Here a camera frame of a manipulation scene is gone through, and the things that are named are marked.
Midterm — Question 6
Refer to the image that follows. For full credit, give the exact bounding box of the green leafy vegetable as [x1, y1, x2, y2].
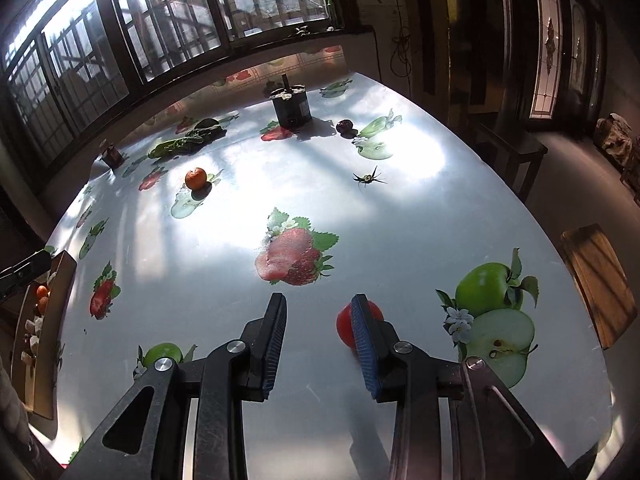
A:
[148, 118, 224, 160]

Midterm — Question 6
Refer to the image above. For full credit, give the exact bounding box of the stained glass door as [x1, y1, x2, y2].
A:
[525, 0, 608, 121]

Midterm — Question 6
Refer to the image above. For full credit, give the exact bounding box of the wooden stool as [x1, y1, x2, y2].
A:
[559, 224, 628, 351]

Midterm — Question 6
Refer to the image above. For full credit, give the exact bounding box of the hanging cable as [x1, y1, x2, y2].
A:
[387, 0, 413, 78]

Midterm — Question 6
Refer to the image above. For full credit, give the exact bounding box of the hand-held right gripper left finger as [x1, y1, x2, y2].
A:
[60, 292, 289, 480]

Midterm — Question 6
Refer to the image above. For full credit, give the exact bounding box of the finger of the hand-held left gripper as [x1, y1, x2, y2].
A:
[0, 251, 53, 306]

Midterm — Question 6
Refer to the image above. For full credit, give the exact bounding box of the red cherry tomato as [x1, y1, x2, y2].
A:
[336, 301, 385, 352]

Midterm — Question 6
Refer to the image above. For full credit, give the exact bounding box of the pale knit clothing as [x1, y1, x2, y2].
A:
[0, 355, 31, 441]

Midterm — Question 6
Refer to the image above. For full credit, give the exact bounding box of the dark wooden chair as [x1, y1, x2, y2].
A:
[470, 120, 548, 201]

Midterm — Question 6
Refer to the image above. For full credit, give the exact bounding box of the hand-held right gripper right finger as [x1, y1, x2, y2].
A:
[350, 294, 571, 480]

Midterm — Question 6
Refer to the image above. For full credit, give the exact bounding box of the brown cardboard box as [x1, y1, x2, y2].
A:
[10, 250, 77, 420]

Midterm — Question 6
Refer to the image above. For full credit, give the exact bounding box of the fruit print tablecloth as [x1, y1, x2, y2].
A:
[47, 45, 618, 480]

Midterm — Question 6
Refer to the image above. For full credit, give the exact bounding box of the black motor with shaft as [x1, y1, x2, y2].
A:
[269, 74, 313, 130]

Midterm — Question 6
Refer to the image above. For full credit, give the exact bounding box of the wood root carving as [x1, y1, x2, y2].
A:
[595, 115, 640, 171]

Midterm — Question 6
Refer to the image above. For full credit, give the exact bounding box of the dark framed window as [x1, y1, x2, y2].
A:
[0, 0, 361, 161]

